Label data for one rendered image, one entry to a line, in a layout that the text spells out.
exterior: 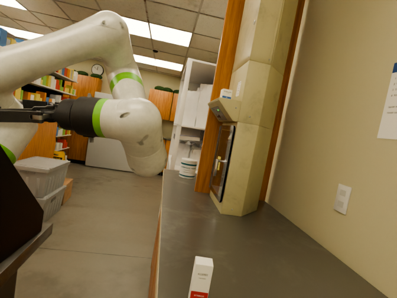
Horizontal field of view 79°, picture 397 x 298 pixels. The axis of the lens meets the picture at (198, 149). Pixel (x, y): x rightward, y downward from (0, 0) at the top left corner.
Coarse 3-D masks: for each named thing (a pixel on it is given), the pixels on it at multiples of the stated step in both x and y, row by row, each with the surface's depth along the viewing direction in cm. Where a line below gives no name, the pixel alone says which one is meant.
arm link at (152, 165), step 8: (120, 80) 80; (128, 80) 80; (120, 88) 78; (128, 88) 78; (136, 88) 79; (120, 96) 77; (128, 96) 75; (136, 96) 76; (144, 96) 80; (160, 152) 60; (128, 160) 61; (136, 160) 59; (144, 160) 59; (152, 160) 60; (160, 160) 62; (136, 168) 61; (144, 168) 61; (152, 168) 61; (160, 168) 63; (144, 176) 64
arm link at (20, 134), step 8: (16, 104) 69; (0, 128) 67; (8, 128) 68; (16, 128) 70; (24, 128) 72; (32, 128) 76; (0, 136) 66; (8, 136) 68; (16, 136) 70; (24, 136) 72; (32, 136) 77; (0, 144) 65; (8, 144) 67; (16, 144) 69; (24, 144) 73; (8, 152) 67; (16, 152) 70; (16, 160) 71
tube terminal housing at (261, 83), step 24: (240, 72) 127; (264, 72) 117; (240, 96) 120; (264, 96) 118; (240, 120) 118; (264, 120) 123; (240, 144) 119; (264, 144) 129; (240, 168) 120; (264, 168) 136; (240, 192) 122
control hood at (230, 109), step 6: (210, 102) 137; (216, 102) 123; (222, 102) 116; (228, 102) 116; (234, 102) 117; (240, 102) 117; (210, 108) 146; (222, 108) 120; (228, 108) 116; (234, 108) 117; (228, 114) 117; (234, 114) 117; (222, 120) 138; (228, 120) 125; (234, 120) 117
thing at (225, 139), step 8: (224, 128) 137; (232, 128) 121; (224, 136) 134; (232, 136) 119; (224, 144) 131; (216, 152) 148; (224, 152) 128; (224, 168) 123; (216, 176) 138; (224, 176) 121; (216, 184) 134; (216, 192) 132
